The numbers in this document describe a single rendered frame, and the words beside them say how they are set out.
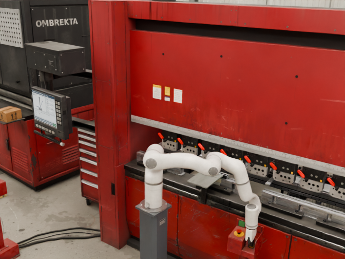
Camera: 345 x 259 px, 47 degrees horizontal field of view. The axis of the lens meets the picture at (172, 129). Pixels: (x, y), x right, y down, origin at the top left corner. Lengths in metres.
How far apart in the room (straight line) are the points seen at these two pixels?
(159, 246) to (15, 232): 2.04
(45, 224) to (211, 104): 2.37
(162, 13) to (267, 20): 0.85
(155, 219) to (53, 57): 1.45
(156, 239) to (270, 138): 1.06
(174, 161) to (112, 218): 1.51
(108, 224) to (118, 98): 1.28
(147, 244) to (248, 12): 1.72
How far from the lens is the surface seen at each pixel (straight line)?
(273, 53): 2.76
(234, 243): 2.89
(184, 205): 3.38
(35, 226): 4.52
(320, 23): 2.64
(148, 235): 2.79
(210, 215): 3.26
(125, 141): 3.57
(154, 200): 2.67
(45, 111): 3.40
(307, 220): 3.02
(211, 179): 3.13
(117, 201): 3.73
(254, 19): 2.78
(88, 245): 4.13
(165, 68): 3.21
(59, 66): 3.14
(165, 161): 2.50
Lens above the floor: 2.42
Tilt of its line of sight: 20 degrees down
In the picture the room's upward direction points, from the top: 1 degrees clockwise
